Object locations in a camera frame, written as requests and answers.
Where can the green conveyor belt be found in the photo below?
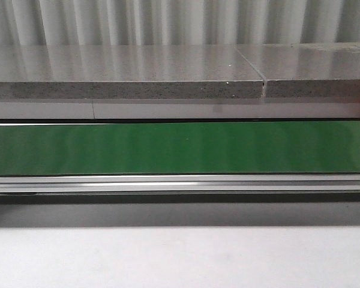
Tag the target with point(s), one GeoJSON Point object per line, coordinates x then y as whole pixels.
{"type": "Point", "coordinates": [181, 147]}

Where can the grey stone slab right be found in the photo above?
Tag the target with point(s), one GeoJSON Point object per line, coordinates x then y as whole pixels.
{"type": "Point", "coordinates": [321, 70]}

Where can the grey stone slab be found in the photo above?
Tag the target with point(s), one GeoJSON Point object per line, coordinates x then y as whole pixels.
{"type": "Point", "coordinates": [321, 70]}
{"type": "Point", "coordinates": [126, 72]}

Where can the grey stone slab left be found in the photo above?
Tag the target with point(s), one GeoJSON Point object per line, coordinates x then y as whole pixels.
{"type": "Point", "coordinates": [126, 72]}

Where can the white pleated curtain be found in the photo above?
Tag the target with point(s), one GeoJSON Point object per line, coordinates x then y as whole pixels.
{"type": "Point", "coordinates": [26, 23]}

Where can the aluminium conveyor frame rail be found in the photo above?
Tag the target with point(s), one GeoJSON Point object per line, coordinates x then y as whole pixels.
{"type": "Point", "coordinates": [297, 183]}

